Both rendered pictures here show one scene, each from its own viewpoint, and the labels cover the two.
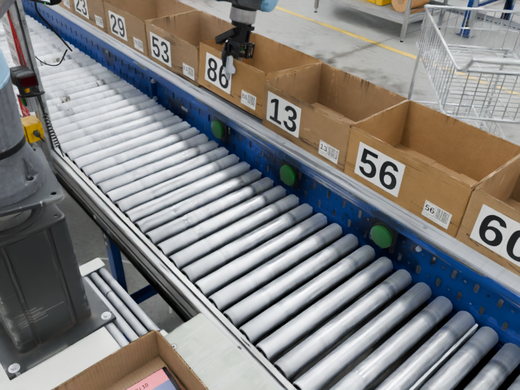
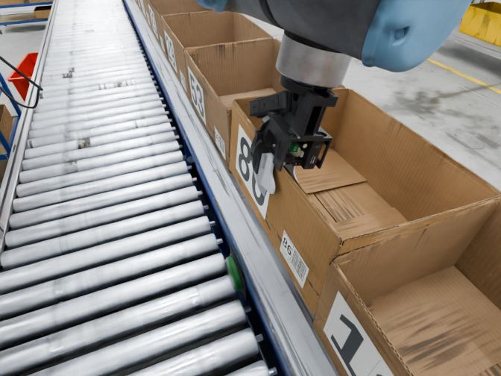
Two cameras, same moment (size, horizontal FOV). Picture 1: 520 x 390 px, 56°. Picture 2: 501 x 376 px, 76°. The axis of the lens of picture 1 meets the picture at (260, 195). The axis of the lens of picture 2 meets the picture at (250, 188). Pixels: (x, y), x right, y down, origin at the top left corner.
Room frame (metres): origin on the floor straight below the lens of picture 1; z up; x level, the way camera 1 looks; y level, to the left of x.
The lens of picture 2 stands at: (1.32, 0.01, 1.37)
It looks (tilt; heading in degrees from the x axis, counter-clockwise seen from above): 42 degrees down; 21
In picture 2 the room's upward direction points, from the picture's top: straight up
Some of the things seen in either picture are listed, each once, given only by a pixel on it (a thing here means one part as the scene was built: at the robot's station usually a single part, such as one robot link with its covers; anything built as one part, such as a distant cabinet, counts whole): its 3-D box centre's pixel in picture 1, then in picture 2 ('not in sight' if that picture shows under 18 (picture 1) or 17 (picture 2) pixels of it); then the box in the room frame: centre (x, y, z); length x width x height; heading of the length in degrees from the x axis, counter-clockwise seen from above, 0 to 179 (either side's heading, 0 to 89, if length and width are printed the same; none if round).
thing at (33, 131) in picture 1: (32, 134); not in sight; (1.51, 0.82, 0.84); 0.15 x 0.09 x 0.07; 42
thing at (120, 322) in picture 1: (110, 309); not in sight; (0.82, 0.37, 0.74); 0.28 x 0.02 x 0.02; 44
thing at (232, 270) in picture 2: (216, 129); (232, 274); (1.65, 0.18, 0.81); 0.07 x 0.01 x 0.07; 42
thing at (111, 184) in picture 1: (161, 166); (120, 324); (1.51, 0.37, 0.72); 0.52 x 0.05 x 0.05; 132
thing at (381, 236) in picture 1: (380, 237); not in sight; (1.07, -0.35, 0.81); 0.07 x 0.01 x 0.07; 42
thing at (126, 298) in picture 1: (128, 299); not in sight; (0.86, 0.33, 0.74); 0.28 x 0.02 x 0.02; 44
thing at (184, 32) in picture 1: (199, 46); (256, 96); (2.10, 0.29, 0.97); 0.39 x 0.29 x 0.17; 42
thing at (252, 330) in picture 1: (313, 290); not in sight; (0.93, -0.16, 0.72); 0.52 x 0.05 x 0.05; 132
